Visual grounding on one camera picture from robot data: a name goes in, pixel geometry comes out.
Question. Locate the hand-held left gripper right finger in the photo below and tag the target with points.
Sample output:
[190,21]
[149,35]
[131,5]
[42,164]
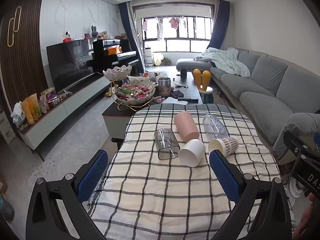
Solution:
[225,177]

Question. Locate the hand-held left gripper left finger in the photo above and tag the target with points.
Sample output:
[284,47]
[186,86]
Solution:
[93,176]

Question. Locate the plaid paper cup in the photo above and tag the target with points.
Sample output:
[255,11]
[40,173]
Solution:
[228,143]

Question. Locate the white cup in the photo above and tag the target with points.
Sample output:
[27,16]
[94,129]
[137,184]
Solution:
[191,153]

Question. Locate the clear plastic cup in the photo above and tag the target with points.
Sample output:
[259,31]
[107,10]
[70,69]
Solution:
[213,126]

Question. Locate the pink cup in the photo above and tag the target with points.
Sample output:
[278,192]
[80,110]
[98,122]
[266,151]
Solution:
[186,127]

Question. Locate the clear grey square cup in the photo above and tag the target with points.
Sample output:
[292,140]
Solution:
[166,145]

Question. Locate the black cup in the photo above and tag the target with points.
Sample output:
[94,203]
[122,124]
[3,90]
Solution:
[183,73]

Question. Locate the person's right hand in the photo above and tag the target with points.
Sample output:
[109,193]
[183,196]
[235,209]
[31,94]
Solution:
[307,220]

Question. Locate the white fan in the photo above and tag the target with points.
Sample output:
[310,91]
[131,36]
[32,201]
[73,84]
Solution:
[295,190]

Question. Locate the checked tablecloth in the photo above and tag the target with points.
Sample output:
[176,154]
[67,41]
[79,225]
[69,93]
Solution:
[155,180]

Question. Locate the white television cabinet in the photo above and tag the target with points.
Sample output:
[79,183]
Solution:
[75,105]

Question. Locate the black remote control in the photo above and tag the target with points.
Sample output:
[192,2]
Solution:
[187,99]

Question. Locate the grey sofa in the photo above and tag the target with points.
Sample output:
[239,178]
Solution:
[262,82]

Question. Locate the row of snack packets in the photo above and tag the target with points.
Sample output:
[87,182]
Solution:
[32,107]

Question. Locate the white paper sheet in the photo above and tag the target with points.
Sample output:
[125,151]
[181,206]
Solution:
[172,101]

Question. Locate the tiered white candy dish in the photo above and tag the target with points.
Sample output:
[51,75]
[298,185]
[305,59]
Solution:
[135,93]

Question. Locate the dark coffee table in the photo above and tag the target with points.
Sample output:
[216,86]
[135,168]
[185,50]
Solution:
[191,90]

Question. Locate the dark cloth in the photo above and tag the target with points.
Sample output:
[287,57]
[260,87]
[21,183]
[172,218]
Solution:
[177,94]

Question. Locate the white plastic bag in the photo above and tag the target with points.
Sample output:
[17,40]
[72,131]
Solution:
[18,113]

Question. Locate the yellow rabbit-ear stool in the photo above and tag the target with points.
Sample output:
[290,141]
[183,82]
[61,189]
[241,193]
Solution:
[202,80]

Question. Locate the glass jar of nuts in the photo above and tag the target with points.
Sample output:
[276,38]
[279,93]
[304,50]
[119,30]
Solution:
[164,87]

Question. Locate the black television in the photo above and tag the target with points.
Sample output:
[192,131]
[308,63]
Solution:
[67,62]

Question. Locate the black piano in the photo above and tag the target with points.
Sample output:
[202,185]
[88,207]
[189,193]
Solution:
[112,61]

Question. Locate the light green blanket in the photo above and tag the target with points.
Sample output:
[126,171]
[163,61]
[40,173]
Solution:
[225,60]

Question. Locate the orange box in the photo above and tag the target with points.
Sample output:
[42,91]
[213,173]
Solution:
[114,51]

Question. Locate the white air purifier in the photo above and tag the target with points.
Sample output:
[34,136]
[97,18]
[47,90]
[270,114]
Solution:
[148,56]

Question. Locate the red box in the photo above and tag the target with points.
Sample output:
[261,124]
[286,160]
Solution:
[67,40]

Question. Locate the window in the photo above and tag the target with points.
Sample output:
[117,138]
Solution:
[192,40]

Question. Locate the grey bunny figure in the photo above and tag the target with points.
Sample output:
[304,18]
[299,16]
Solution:
[94,33]

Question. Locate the blue curtain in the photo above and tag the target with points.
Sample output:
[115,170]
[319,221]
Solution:
[127,30]
[220,25]

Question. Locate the white hanging garment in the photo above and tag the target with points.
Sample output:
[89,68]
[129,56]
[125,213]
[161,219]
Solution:
[159,31]

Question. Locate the pink hanging garment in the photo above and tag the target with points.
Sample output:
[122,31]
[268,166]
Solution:
[173,23]

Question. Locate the white security camera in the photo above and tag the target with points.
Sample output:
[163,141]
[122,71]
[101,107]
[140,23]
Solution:
[67,34]

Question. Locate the gold paperclip wall ornament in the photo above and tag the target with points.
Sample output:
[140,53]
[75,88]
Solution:
[15,20]
[9,32]

